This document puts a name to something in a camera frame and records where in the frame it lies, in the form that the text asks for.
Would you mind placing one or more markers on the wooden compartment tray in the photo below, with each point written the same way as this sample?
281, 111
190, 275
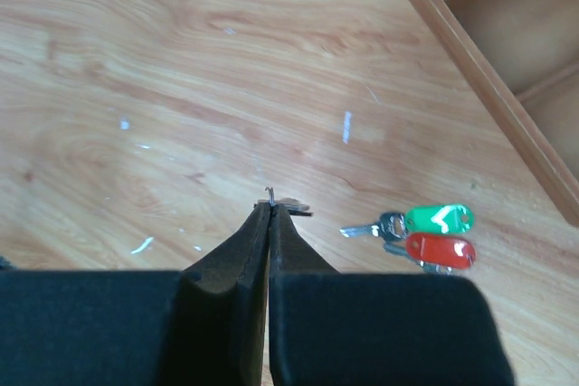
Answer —
521, 58

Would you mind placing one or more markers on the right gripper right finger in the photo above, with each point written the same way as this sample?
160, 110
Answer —
333, 328

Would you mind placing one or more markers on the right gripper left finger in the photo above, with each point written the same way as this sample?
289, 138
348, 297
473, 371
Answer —
203, 325

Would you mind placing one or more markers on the red capped key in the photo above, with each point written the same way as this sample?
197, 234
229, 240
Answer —
435, 254

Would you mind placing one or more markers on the black capped key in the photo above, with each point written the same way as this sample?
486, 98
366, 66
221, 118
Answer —
292, 205

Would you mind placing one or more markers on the green capped key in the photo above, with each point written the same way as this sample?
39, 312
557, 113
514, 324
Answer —
443, 219

